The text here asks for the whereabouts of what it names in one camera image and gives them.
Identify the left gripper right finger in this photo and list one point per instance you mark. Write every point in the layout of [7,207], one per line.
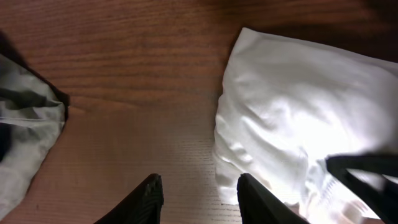
[259,206]

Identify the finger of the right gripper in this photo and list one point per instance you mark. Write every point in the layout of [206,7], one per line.
[382,202]

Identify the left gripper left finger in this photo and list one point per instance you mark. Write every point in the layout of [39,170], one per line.
[142,206]

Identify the white printed t-shirt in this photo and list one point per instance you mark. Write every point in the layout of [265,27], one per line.
[287,105]

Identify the khaki folded garment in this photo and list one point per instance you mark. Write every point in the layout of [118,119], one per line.
[32,118]

